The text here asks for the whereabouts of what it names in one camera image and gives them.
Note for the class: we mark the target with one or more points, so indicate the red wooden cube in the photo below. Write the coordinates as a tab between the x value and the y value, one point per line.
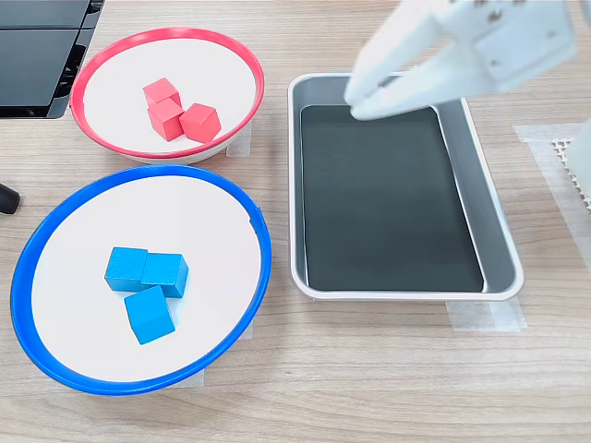
200	122
164	121
159	90

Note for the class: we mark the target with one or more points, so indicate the blue wooden cube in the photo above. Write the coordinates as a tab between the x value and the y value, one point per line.
124	270
150	316
164	274

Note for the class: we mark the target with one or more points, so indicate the black tray liner mat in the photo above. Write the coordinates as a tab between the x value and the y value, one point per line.
378	207

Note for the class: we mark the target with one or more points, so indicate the silver metal tray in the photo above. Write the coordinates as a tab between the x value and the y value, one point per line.
494	231

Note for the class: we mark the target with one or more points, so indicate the white mesh grip mat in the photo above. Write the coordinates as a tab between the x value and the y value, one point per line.
561	150

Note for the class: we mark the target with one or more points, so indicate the translucent tape strip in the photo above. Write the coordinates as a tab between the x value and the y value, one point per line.
242	143
248	332
475	318
196	380

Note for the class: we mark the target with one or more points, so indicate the red rimmed white dish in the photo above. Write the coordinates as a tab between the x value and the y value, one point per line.
115	69

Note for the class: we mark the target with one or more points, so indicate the blue rimmed white dish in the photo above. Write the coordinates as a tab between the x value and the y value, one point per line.
92	207

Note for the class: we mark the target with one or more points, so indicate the black glossy device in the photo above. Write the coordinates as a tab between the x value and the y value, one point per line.
32	64

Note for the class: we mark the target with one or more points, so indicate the black rounded foot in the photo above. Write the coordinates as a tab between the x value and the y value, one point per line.
8	198

